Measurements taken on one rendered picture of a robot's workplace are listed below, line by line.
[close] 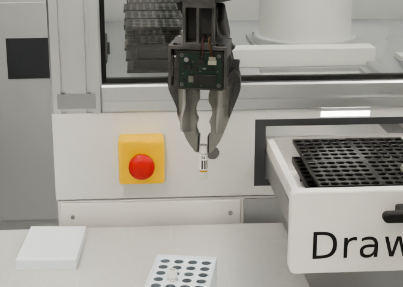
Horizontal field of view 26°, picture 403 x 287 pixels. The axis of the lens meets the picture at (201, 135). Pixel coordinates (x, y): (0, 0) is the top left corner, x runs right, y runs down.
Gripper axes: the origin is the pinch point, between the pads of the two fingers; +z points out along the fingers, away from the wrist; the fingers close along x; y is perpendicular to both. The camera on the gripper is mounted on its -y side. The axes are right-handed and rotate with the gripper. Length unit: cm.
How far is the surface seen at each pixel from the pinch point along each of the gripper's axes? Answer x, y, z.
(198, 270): -0.5, 1.6, 17.8
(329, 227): 16.6, 5.1, 9.1
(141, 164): -11.6, -16.1, 9.2
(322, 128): 16, -58, 15
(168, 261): -5.1, -1.4, 18.2
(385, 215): 23.2, 7.3, 6.3
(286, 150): 10.1, -29.7, 10.2
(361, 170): 21.2, -12.6, 7.3
